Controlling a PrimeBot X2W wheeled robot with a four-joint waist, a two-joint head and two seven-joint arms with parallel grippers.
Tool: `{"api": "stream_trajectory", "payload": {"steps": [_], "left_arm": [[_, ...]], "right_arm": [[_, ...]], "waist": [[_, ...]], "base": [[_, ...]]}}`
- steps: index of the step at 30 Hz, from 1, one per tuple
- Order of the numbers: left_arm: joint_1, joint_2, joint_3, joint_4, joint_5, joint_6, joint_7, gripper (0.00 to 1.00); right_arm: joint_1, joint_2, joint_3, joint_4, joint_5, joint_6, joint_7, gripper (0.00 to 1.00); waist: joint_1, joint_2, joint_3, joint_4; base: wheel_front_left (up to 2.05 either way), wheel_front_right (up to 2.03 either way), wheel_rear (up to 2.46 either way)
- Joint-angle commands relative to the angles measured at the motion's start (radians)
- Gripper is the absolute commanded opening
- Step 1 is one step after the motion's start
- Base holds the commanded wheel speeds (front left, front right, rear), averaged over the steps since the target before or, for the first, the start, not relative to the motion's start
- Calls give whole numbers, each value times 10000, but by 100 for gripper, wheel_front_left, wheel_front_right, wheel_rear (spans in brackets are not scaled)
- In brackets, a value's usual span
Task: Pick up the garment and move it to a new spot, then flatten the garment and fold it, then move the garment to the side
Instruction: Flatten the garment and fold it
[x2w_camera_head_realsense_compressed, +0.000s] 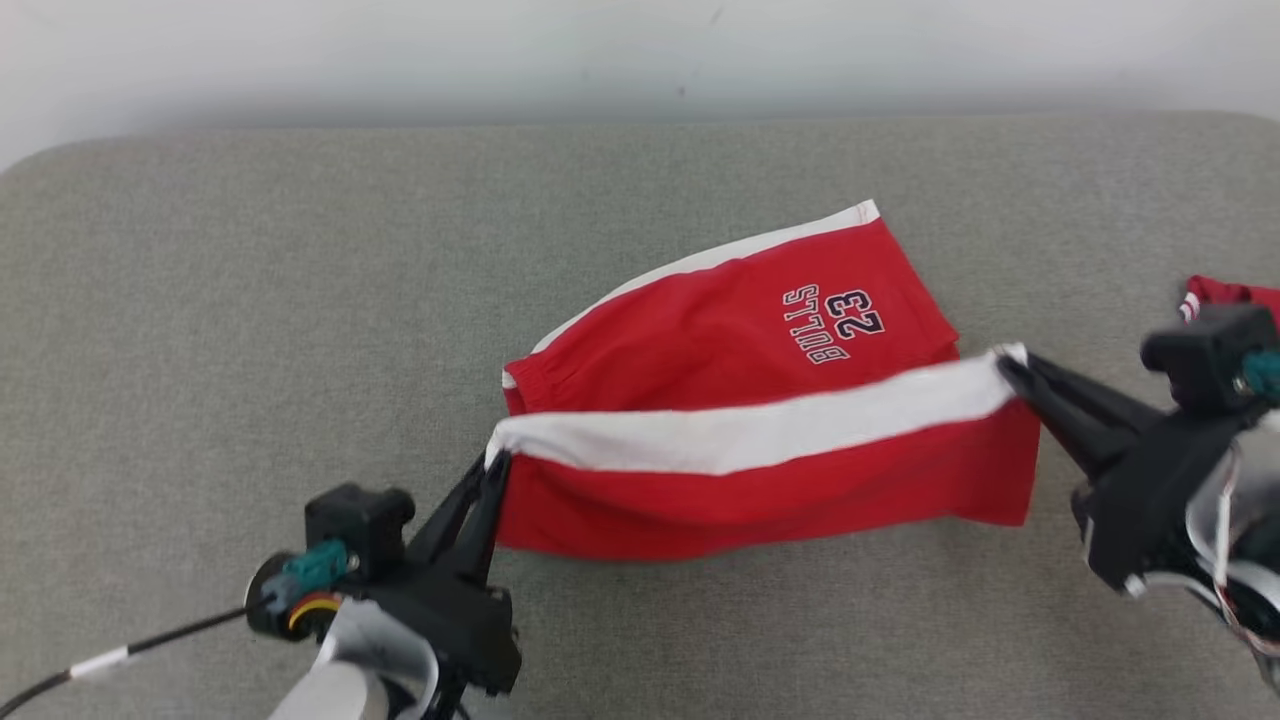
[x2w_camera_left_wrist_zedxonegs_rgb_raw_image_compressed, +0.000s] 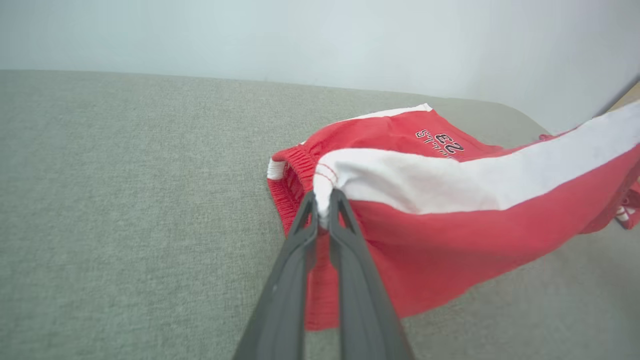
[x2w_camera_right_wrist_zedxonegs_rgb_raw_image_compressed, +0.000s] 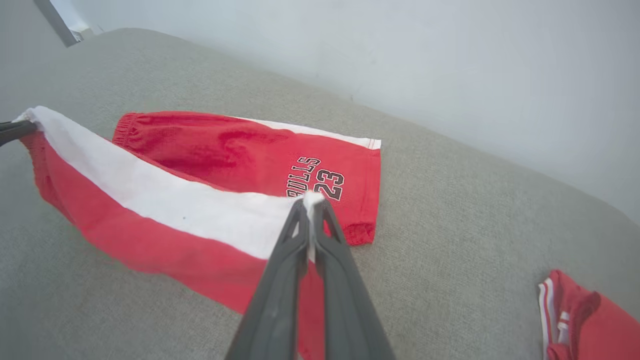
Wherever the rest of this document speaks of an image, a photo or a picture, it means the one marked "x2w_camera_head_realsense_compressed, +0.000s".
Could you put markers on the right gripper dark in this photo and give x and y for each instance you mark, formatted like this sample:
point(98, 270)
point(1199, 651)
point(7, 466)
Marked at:
point(1140, 500)

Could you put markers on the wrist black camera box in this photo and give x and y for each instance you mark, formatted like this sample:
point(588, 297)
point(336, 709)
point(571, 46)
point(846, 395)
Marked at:
point(1200, 350)
point(355, 520)

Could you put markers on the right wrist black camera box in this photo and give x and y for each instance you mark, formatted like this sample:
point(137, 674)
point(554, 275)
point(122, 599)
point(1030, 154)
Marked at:
point(1200, 350)

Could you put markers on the left camera teal connector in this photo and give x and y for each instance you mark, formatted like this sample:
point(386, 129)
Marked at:
point(315, 568)

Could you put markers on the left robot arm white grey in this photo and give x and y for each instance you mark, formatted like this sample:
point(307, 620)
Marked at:
point(340, 680)

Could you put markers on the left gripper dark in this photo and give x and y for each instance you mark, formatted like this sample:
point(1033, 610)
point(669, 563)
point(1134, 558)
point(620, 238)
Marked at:
point(465, 630)

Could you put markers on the red shirt with white sleeves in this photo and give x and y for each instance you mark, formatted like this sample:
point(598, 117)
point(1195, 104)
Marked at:
point(1235, 292)

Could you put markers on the camera teal connector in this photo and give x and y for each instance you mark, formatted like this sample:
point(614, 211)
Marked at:
point(1263, 375)
point(315, 568)

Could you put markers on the right camera teal connector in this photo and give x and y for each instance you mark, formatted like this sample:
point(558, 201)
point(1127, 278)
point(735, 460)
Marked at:
point(1263, 375)

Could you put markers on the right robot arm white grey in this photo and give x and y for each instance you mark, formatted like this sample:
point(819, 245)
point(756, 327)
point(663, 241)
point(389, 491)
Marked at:
point(1255, 585)

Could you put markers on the red Bulls 23 shorts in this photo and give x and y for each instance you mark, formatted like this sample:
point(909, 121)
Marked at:
point(720, 340)

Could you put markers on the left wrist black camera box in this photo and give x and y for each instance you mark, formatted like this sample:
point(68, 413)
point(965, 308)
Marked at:
point(355, 520)

